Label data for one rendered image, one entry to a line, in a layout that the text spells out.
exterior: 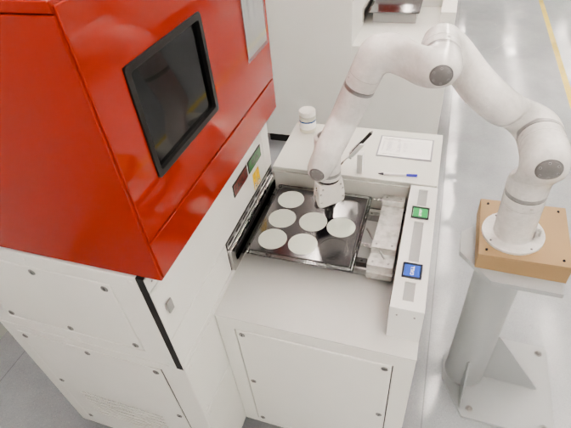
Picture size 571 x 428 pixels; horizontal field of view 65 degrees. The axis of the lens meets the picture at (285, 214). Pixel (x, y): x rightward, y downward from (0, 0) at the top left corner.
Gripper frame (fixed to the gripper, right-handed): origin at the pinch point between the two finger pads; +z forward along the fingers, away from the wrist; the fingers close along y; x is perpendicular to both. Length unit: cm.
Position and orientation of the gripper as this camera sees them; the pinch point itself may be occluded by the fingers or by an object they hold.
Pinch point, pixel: (329, 211)
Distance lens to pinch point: 159.2
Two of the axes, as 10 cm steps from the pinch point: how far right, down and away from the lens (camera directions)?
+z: 0.8, 7.5, 6.6
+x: -4.1, -5.8, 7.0
